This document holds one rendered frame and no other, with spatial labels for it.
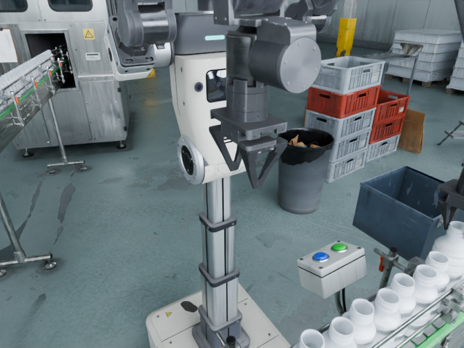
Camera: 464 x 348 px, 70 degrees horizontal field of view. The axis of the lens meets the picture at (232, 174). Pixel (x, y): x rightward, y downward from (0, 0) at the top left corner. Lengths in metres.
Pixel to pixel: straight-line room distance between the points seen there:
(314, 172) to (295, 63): 2.34
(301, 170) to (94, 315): 1.72
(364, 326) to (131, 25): 0.70
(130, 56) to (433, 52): 7.38
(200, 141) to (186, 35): 0.28
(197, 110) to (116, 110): 3.20
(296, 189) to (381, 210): 1.37
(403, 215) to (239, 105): 1.07
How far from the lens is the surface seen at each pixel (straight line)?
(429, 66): 8.00
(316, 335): 0.60
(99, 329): 2.17
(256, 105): 0.43
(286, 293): 2.23
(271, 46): 0.37
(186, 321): 1.76
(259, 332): 1.71
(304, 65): 0.38
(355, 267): 0.83
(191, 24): 0.95
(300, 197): 2.79
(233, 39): 0.42
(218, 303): 1.40
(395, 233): 1.47
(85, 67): 4.00
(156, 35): 0.75
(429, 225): 1.38
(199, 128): 0.93
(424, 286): 0.77
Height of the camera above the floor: 1.63
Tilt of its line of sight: 28 degrees down
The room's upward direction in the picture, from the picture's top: straight up
